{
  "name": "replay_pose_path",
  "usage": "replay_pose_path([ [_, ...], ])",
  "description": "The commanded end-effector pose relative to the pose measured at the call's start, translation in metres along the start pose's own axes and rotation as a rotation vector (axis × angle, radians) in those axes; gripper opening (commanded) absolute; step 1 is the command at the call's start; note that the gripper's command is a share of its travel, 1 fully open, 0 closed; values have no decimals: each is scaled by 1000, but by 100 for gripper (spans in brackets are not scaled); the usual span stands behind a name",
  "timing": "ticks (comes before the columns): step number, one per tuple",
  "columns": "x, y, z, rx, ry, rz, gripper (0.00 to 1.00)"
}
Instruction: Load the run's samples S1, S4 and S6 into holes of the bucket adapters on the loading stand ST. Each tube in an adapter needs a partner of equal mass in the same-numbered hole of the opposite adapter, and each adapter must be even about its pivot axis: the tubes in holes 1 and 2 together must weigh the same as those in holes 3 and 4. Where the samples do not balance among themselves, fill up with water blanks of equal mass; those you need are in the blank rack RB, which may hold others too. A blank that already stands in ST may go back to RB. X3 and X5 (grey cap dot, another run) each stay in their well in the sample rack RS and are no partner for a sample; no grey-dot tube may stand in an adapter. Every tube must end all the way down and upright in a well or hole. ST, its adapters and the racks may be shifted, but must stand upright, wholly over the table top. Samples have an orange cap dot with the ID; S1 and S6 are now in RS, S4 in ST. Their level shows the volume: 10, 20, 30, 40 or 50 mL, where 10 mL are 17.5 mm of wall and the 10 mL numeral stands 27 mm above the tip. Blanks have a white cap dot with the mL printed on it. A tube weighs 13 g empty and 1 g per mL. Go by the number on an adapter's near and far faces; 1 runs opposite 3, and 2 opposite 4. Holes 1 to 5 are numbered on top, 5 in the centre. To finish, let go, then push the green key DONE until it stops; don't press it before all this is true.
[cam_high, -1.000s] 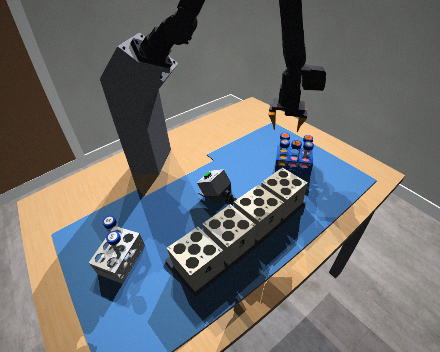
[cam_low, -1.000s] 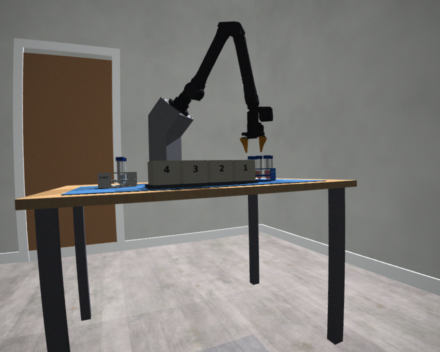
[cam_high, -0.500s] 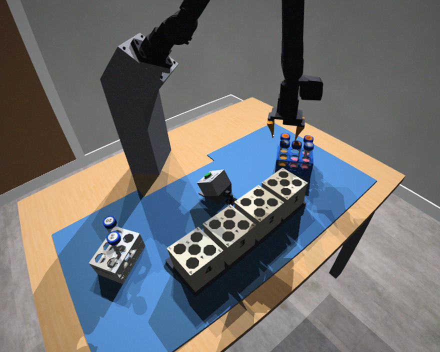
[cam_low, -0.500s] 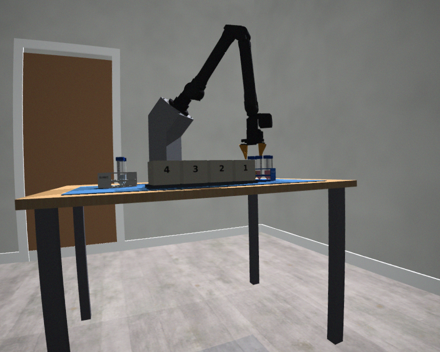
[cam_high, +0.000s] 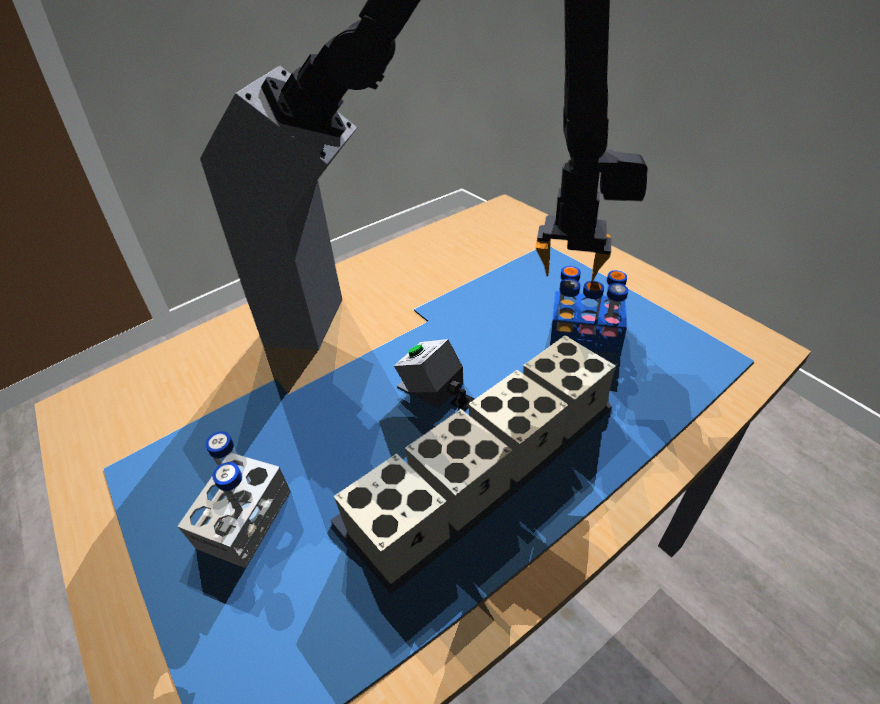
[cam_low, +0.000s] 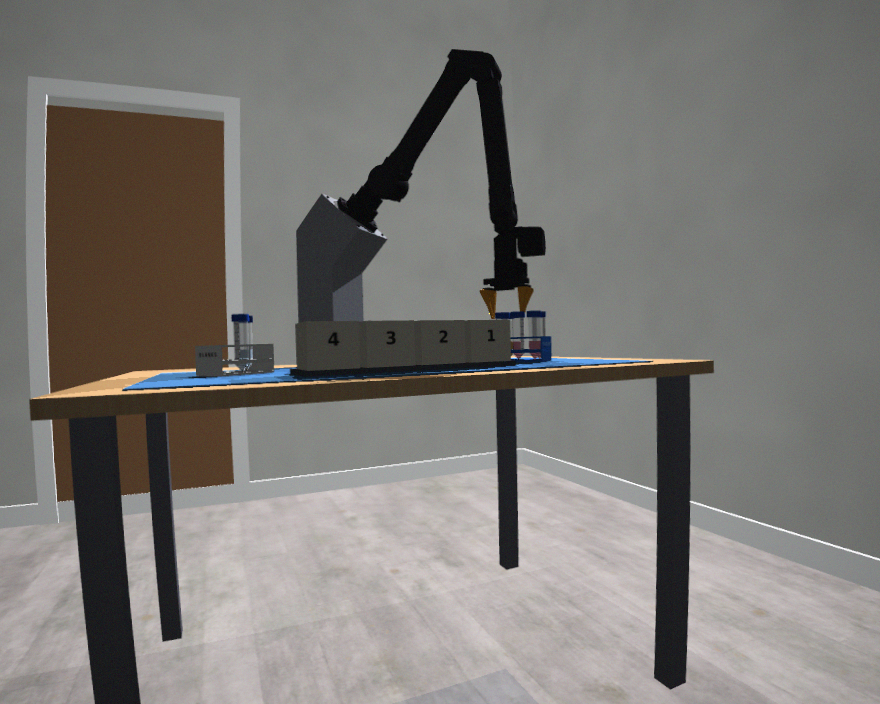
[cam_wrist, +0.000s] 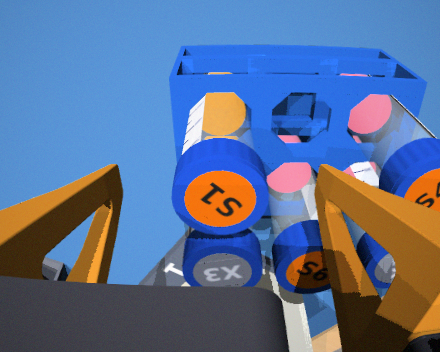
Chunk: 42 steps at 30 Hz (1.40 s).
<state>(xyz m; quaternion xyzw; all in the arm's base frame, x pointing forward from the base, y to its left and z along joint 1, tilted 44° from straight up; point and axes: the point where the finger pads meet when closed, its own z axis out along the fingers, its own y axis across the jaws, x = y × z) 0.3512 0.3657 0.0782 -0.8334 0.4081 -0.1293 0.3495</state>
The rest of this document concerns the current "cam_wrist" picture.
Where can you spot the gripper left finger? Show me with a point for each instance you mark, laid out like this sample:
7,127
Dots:
31,229

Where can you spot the blue flat mat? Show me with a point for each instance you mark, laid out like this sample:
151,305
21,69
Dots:
85,84

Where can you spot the blue tube rack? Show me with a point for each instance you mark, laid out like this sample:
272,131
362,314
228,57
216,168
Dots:
262,81

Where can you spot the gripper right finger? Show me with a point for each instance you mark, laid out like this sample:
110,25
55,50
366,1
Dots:
408,231

